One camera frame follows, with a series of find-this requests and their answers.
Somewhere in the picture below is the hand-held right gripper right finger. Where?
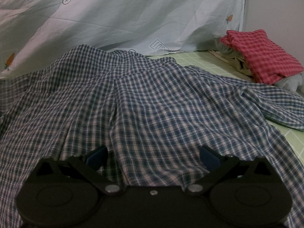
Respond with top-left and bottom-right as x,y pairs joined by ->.
184,145 -> 280,196

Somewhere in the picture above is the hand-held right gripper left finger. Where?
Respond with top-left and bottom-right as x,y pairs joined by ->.
30,145 -> 126,197

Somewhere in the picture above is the carrot print bed sheet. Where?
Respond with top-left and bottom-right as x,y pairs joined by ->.
0,0 -> 247,79

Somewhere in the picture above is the red plaid folded garment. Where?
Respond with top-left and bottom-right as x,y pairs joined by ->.
220,29 -> 304,85

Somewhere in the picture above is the beige folded garment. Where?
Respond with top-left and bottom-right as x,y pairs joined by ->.
208,49 -> 256,82

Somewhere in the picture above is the grey garment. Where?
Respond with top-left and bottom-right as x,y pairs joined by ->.
213,36 -> 304,93

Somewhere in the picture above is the blue plaid shirt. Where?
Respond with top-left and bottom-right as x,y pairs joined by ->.
0,44 -> 304,228

